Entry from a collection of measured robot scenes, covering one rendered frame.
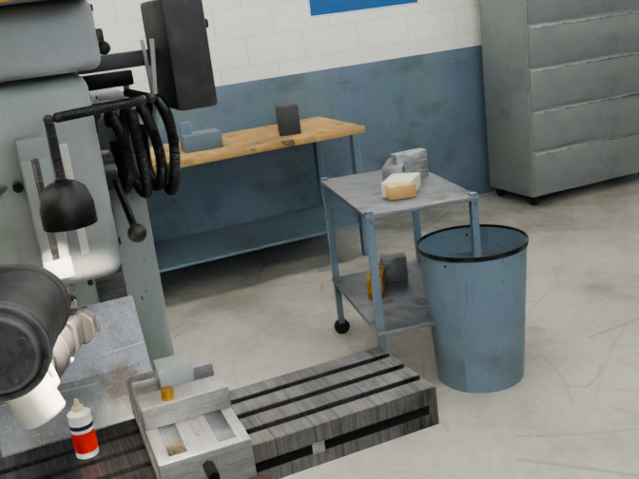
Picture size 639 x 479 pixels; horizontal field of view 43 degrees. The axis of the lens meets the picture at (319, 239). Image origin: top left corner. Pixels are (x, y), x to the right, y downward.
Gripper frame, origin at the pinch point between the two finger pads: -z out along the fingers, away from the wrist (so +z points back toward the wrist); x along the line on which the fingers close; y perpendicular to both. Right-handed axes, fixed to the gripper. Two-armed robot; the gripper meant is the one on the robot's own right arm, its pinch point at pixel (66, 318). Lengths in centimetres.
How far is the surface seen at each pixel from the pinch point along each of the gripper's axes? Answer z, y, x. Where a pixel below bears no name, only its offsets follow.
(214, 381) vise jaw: -2.8, 15.7, -22.1
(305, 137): -380, 31, -44
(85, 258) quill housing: 7.0, -11.7, -7.2
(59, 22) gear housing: 9.6, -46.5, -11.0
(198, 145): -373, 28, 23
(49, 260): 12.4, -13.5, -3.7
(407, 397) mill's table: -10, 27, -56
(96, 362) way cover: -31.2, 21.3, 6.1
